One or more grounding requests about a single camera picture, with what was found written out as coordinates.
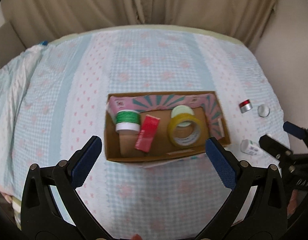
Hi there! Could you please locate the open cardboard box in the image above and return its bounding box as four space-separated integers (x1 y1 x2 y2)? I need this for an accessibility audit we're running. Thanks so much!
104 91 231 163

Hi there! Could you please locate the white pill bottle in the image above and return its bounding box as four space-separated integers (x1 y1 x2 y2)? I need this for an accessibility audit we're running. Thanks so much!
240 139 263 156

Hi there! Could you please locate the grey headboard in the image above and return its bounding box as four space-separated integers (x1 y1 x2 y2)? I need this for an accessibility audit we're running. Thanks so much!
0 22 26 67

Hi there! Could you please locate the red silver small jar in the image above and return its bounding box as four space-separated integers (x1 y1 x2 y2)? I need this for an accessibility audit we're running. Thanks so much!
239 99 253 114

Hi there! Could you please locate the beige curtain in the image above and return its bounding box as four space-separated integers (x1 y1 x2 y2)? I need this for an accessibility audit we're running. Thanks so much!
1 0 277 49

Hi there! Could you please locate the right hand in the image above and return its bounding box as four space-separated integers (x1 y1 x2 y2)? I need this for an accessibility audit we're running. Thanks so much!
287 190 306 218

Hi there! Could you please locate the green white round jar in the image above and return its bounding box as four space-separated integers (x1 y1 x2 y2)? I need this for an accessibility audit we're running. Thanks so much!
115 110 140 134

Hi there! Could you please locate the blue item behind blanket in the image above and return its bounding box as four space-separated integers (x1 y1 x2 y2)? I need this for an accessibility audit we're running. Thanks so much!
40 41 48 46

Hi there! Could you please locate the light blue blanket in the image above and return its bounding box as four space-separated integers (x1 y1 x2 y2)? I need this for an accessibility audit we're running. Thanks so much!
0 45 46 181

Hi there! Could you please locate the red rectangular box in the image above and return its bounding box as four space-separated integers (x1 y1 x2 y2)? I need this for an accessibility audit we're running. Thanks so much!
134 115 160 153

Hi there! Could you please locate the green mattress edge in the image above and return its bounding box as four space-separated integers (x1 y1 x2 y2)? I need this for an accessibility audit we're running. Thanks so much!
49 24 243 44

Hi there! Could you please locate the small white black jar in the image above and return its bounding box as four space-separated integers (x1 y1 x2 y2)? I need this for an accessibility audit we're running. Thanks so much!
257 104 270 118

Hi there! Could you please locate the pale green lid jar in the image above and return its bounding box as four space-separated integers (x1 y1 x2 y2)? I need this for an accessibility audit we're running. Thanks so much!
171 105 194 127

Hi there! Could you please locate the yellow tape roll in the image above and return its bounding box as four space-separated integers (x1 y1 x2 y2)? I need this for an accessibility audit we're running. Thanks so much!
167 113 204 148

